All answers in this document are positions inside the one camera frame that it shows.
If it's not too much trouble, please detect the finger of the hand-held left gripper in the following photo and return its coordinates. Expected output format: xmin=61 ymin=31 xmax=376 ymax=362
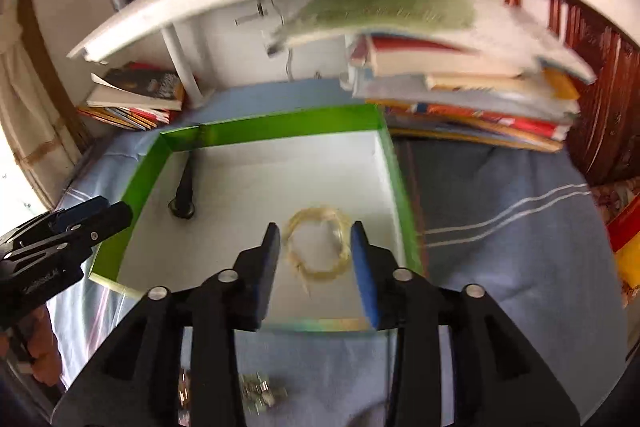
xmin=0 ymin=202 xmax=133 ymax=280
xmin=0 ymin=196 xmax=110 ymax=249

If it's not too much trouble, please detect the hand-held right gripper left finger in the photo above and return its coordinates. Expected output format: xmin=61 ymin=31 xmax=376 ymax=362
xmin=52 ymin=222 xmax=282 ymax=427

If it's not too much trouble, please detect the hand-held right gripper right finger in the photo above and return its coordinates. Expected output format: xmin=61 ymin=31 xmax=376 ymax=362
xmin=350 ymin=221 xmax=583 ymax=427

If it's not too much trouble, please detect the beige bead necklace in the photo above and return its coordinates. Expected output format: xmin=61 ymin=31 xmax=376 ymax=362
xmin=282 ymin=205 xmax=353 ymax=298

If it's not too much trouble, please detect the green cardboard box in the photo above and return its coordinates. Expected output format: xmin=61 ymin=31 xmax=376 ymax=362
xmin=89 ymin=104 xmax=426 ymax=335

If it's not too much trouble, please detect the silver ribbed jewelry piece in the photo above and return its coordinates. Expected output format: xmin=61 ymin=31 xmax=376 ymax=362
xmin=239 ymin=372 xmax=287 ymax=414

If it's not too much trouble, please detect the person's left hand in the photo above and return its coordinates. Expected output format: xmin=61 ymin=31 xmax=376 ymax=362
xmin=27 ymin=307 xmax=63 ymax=388

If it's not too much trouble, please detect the black wrist watch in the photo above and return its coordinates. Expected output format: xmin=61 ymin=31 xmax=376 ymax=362
xmin=168 ymin=152 xmax=202 ymax=220

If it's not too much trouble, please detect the small stack of books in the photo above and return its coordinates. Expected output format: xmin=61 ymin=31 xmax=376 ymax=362
xmin=77 ymin=62 xmax=186 ymax=130

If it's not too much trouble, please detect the blue striped bedsheet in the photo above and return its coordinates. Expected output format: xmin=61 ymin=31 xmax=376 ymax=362
xmin=47 ymin=79 xmax=626 ymax=427

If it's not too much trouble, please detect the tall stack of books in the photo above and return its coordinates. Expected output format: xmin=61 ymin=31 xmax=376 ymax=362
xmin=265 ymin=0 xmax=598 ymax=152

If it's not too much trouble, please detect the white shelf rack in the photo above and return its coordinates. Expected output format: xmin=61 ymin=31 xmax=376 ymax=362
xmin=67 ymin=0 xmax=438 ymax=108

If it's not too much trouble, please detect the floral cloth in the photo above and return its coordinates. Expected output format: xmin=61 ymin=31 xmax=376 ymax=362
xmin=590 ymin=179 xmax=640 ymax=228

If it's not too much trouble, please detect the red and yellow box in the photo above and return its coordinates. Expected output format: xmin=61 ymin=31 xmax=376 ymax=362
xmin=605 ymin=197 xmax=640 ymax=308

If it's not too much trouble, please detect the wooden headboard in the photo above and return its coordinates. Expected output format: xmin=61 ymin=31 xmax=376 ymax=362
xmin=504 ymin=0 xmax=640 ymax=188

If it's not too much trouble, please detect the brown wooden window frame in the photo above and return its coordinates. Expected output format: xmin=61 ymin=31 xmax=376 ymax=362
xmin=17 ymin=0 xmax=96 ymax=148

